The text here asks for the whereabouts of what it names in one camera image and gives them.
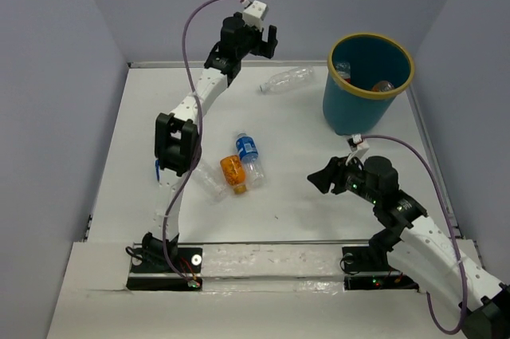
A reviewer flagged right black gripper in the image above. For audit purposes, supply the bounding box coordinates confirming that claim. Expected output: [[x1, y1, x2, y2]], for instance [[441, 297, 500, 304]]
[[305, 152, 379, 205]]

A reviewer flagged clear bottle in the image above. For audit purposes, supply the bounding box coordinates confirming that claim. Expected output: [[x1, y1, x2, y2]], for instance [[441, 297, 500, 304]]
[[259, 66, 315, 94], [191, 160, 227, 203]]

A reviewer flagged red label red cap bottle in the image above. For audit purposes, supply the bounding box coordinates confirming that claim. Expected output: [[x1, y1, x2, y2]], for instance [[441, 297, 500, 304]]
[[334, 61, 351, 83]]

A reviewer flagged blue label water bottle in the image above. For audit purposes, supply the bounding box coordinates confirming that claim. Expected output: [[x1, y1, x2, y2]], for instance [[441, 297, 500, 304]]
[[235, 132, 265, 188]]

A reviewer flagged tall orange drink bottle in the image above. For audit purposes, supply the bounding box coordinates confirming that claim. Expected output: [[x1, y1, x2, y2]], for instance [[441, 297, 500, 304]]
[[371, 81, 394, 93]]

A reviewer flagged short orange juice bottle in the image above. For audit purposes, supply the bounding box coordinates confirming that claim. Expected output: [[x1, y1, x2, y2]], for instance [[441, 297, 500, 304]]
[[220, 155, 247, 195]]

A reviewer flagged blue cap bottle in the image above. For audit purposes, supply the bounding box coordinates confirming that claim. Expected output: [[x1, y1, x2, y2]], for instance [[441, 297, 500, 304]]
[[155, 159, 161, 183]]

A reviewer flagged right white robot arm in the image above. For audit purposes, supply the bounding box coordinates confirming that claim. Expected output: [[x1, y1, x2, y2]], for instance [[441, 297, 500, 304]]
[[307, 156, 509, 338]]

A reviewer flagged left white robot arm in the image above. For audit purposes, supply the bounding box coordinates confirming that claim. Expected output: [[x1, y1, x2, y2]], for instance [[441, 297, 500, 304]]
[[143, 2, 277, 274]]

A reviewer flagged blue bin yellow rim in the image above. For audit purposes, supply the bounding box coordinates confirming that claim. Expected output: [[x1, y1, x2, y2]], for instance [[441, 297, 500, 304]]
[[322, 33, 415, 135]]

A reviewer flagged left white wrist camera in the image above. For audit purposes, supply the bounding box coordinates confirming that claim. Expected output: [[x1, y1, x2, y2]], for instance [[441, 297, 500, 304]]
[[241, 0, 269, 31]]

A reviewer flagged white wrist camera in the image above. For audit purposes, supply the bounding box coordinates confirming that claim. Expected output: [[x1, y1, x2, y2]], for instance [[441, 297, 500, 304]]
[[241, 0, 269, 31], [346, 134, 370, 164]]

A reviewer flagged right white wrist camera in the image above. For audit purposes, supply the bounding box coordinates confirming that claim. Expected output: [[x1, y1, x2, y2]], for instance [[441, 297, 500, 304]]
[[346, 134, 370, 164]]

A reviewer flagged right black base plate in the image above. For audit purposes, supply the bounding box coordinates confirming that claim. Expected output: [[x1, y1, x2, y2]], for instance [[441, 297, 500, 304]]
[[339, 246, 419, 291]]

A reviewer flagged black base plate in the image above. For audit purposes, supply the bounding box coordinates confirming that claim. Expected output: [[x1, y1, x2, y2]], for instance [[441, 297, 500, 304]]
[[124, 233, 203, 292], [339, 246, 419, 291]]

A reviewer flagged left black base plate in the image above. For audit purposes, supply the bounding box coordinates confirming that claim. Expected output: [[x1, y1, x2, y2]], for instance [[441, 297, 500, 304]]
[[124, 233, 203, 292]]

